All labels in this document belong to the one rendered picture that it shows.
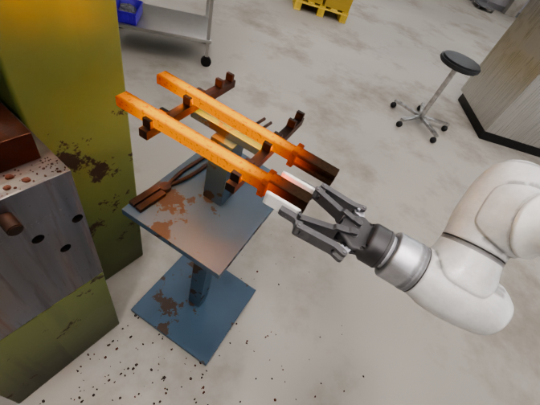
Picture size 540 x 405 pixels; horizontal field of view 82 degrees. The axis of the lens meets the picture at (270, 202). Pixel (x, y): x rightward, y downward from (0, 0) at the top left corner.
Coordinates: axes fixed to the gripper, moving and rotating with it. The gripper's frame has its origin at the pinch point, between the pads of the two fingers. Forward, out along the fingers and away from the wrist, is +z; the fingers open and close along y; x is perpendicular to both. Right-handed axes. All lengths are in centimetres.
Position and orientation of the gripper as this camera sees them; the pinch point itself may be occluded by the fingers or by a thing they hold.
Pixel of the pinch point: (287, 194)
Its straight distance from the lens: 58.3
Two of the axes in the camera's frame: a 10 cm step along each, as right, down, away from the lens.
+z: -8.5, -5.1, 1.5
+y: 4.7, -5.9, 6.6
